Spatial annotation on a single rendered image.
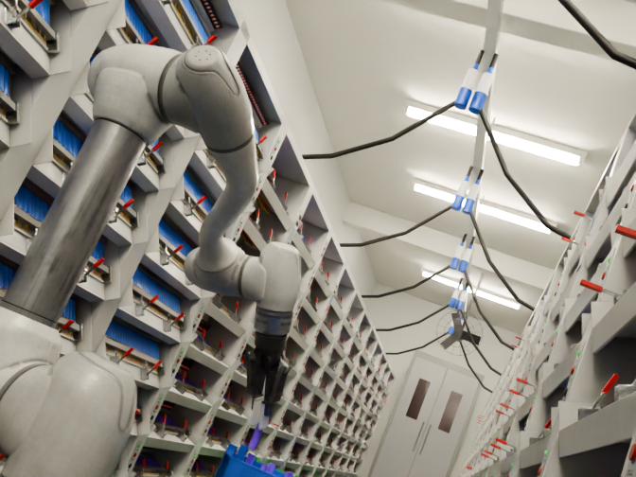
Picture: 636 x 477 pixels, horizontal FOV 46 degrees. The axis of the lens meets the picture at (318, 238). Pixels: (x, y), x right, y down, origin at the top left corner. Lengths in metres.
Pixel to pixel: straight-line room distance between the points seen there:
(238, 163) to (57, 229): 0.35
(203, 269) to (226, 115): 0.52
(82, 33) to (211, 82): 0.64
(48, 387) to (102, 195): 0.35
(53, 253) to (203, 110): 0.36
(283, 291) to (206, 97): 0.58
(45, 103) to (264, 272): 0.63
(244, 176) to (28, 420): 0.59
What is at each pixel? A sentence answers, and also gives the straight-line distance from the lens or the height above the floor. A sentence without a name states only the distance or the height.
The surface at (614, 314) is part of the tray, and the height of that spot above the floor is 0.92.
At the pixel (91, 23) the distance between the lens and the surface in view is 1.93.
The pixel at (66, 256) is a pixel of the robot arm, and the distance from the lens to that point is 1.37.
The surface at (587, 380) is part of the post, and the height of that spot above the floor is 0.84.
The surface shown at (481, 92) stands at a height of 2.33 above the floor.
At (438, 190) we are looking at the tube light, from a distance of 6.55.
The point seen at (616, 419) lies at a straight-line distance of 0.95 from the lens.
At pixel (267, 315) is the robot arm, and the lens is 1.76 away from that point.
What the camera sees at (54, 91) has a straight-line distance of 1.87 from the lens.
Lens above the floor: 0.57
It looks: 14 degrees up
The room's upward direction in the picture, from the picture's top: 23 degrees clockwise
